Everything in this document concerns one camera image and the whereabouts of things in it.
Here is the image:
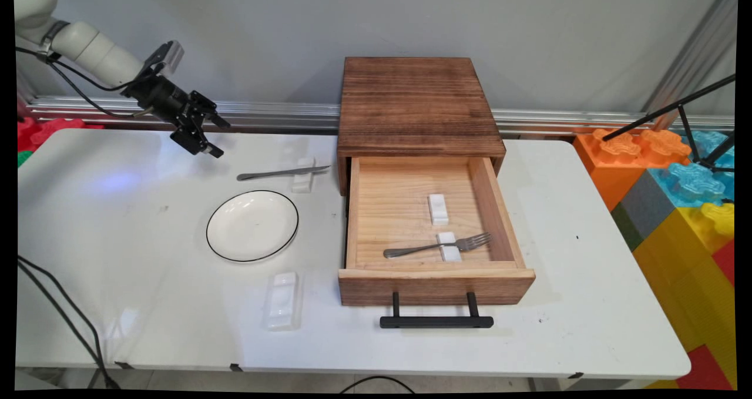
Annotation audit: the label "orange foam block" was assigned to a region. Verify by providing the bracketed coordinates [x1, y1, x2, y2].
[573, 128, 693, 212]

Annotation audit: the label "silver metal fork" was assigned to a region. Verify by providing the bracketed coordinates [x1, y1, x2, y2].
[383, 232, 493, 260]

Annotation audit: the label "light wooden drawer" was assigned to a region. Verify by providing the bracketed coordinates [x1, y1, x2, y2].
[338, 155, 536, 307]

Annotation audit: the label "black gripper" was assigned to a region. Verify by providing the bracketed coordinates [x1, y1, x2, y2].
[122, 76, 231, 159]

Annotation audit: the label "dark wooden drawer cabinet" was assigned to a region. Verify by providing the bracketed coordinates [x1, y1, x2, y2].
[337, 57, 506, 197]

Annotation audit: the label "black tripod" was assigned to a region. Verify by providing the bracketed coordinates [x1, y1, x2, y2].
[602, 73, 736, 170]

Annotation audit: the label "aluminium rail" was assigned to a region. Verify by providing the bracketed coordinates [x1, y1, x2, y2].
[26, 96, 735, 136]

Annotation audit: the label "black cable with grey tag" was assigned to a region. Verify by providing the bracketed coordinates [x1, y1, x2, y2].
[15, 46, 147, 389]

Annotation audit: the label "blue foam block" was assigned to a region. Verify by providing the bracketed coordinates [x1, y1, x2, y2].
[649, 130, 736, 207]

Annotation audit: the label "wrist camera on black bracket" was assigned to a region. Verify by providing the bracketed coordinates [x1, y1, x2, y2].
[141, 41, 184, 81]

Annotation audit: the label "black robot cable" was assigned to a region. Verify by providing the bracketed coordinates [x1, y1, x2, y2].
[15, 46, 150, 389]

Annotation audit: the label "aluminium frame post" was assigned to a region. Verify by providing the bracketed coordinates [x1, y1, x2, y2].
[643, 0, 738, 129]

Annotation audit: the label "grey foam block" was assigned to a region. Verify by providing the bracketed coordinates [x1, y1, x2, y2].
[611, 170, 676, 253]

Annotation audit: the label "black floor cable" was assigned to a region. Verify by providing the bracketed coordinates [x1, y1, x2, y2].
[340, 376, 416, 394]

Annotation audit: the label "white plate with black rim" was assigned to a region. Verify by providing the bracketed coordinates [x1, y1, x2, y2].
[206, 190, 300, 264]

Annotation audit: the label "grey cable clamp band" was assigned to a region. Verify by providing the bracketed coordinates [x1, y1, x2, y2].
[38, 20, 70, 63]

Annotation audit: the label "large white cutlery rest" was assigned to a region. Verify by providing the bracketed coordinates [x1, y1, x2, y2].
[263, 271, 303, 331]

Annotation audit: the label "giant coloured toy bricks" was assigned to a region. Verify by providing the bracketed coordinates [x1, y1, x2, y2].
[633, 202, 736, 388]

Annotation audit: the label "small white cutlery rest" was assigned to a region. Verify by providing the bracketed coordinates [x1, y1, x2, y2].
[427, 193, 449, 226]
[436, 232, 462, 263]
[291, 157, 318, 194]

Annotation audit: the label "red foam block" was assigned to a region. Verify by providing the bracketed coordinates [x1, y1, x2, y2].
[676, 343, 735, 391]
[713, 239, 736, 283]
[18, 119, 103, 153]

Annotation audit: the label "silver metal knife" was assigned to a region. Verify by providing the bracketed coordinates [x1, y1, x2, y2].
[236, 165, 331, 182]

